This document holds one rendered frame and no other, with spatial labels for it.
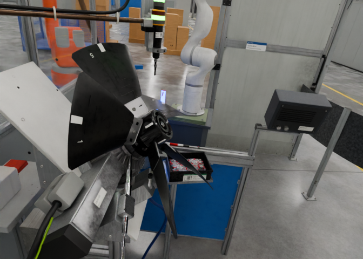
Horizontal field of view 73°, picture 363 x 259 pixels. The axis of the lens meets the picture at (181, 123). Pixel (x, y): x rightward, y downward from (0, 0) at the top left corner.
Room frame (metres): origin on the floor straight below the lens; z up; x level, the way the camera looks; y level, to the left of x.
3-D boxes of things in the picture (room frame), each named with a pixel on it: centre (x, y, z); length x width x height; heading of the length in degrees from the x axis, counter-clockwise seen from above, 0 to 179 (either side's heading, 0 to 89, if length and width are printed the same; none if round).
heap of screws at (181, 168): (1.04, -0.06, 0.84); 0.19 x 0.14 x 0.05; 103
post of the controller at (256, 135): (1.20, -0.42, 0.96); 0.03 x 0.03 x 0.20; 0
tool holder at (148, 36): (0.84, 0.12, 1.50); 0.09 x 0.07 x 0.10; 125
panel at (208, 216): (1.21, 0.01, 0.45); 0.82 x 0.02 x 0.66; 90
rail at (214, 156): (1.21, 0.01, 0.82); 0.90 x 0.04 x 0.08; 90
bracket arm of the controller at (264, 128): (1.20, -0.52, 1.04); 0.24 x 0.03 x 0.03; 90
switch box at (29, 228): (0.62, 0.45, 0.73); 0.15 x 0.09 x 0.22; 90
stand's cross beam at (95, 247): (0.71, 0.33, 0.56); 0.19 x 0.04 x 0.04; 90
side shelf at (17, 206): (0.74, 0.66, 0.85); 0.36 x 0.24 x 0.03; 0
